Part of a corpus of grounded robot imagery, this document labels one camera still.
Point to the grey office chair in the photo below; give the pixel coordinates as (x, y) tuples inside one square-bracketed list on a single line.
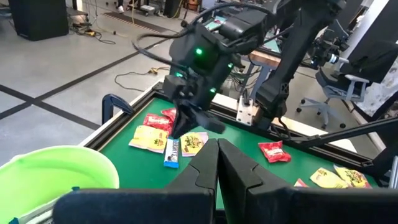
[(332, 88)]

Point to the wooden table blue legs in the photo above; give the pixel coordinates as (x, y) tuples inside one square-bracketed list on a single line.
[(262, 57)]

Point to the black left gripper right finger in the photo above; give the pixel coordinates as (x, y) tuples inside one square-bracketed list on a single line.
[(280, 205)]

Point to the blue white candy bar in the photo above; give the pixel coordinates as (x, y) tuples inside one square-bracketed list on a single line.
[(171, 152)]

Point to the green table mat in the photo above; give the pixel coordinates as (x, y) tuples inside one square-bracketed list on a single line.
[(140, 168)]

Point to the black blue bar clamp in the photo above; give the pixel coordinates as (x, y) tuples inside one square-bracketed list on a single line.
[(109, 102)]

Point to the black cabinet box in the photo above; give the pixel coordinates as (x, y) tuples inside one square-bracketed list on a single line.
[(38, 18)]

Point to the black background camera rig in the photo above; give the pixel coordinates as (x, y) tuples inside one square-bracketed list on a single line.
[(326, 53)]

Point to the green halloween bucket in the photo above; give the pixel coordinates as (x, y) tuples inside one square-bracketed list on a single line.
[(46, 177)]

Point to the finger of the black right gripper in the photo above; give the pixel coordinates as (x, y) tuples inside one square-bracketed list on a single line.
[(183, 124), (211, 123)]

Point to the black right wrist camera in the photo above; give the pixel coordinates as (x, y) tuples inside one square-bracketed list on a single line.
[(245, 28)]

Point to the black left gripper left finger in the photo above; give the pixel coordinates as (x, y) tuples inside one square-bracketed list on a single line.
[(186, 205)]

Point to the yellow Sour Patch candy packet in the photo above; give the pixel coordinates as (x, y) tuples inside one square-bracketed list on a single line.
[(328, 179), (149, 138), (192, 143)]

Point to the white mounting bracket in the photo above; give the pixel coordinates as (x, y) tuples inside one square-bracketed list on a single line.
[(247, 110)]

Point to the dark striped floor mat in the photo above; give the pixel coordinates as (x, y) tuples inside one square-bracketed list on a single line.
[(136, 21)]

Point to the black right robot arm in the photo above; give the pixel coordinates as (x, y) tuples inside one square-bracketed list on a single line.
[(295, 53)]

